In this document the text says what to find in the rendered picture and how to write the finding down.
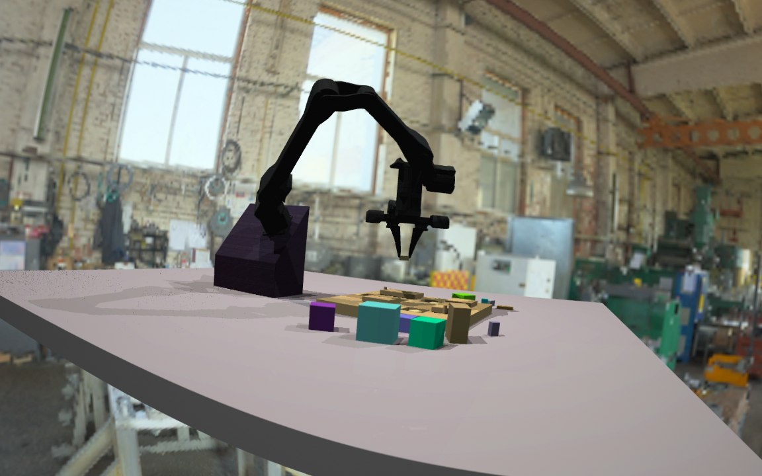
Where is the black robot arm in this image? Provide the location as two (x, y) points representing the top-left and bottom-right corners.
(254, 78), (456, 235)

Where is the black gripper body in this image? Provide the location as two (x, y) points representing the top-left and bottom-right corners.
(366, 188), (449, 229)

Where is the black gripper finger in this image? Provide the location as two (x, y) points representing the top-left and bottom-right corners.
(409, 227), (428, 258)
(386, 225), (401, 258)

